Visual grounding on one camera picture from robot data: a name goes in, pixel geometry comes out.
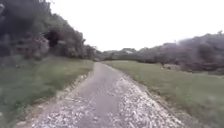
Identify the grey asphalt path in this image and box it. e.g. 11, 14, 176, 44
14, 61, 201, 128

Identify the line of trees and bushes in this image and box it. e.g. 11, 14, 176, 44
95, 30, 224, 75

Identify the grass verge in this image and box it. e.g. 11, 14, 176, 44
0, 54, 95, 128

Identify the grass field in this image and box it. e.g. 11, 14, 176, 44
102, 59, 224, 128

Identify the wood of trees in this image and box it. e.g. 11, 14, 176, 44
0, 0, 98, 62

